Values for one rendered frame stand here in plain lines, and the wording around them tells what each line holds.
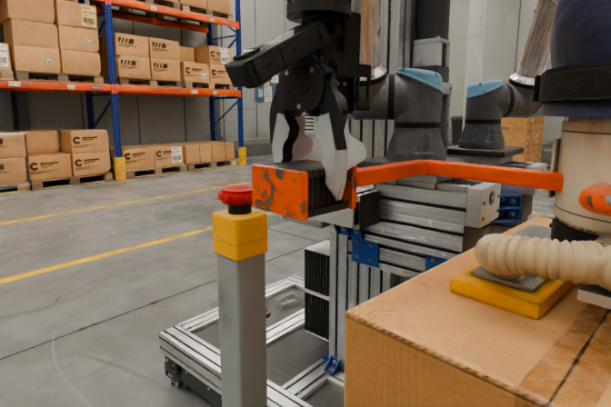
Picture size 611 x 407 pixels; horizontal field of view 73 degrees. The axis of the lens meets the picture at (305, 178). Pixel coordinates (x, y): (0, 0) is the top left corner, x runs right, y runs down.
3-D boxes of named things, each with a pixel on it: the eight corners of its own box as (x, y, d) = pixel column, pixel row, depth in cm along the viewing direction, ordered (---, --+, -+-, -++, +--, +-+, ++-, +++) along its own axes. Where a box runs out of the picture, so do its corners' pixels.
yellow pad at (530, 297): (538, 322, 43) (543, 277, 42) (447, 292, 50) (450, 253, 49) (612, 249, 66) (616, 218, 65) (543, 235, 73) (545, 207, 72)
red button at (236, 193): (235, 219, 64) (235, 193, 63) (209, 212, 69) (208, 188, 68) (269, 212, 69) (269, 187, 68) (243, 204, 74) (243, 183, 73)
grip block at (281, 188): (303, 222, 42) (303, 173, 41) (252, 207, 48) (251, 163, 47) (356, 208, 47) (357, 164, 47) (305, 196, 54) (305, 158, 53)
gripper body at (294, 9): (372, 116, 48) (375, 7, 46) (320, 116, 42) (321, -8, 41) (324, 116, 54) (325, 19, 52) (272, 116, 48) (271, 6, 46)
